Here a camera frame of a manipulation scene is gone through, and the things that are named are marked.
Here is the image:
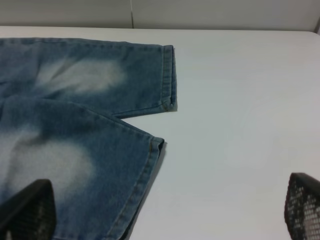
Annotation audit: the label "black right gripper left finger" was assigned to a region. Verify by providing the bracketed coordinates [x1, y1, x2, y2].
[0, 179, 57, 240]

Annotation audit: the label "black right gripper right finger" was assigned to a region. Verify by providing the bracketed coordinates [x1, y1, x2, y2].
[284, 172, 320, 240]

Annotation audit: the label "blue children's denim shorts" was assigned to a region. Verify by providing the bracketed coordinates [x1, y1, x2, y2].
[0, 38, 177, 240]

